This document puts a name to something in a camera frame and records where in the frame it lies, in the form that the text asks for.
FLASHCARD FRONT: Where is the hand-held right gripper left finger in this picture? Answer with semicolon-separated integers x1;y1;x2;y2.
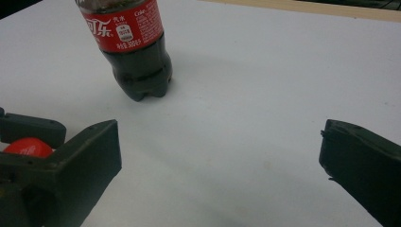
0;118;123;227

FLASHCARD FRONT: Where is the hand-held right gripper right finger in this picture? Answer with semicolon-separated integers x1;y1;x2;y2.
318;118;401;227

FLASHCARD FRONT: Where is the red bottle cap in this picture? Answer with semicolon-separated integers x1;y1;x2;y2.
2;136;54;159

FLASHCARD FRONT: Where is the cola bottle with red label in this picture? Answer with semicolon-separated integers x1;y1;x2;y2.
75;0;174;103

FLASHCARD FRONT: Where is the white board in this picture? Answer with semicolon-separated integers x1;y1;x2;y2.
0;0;401;227

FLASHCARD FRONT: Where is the light wooden table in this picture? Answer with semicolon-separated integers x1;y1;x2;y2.
198;0;401;24

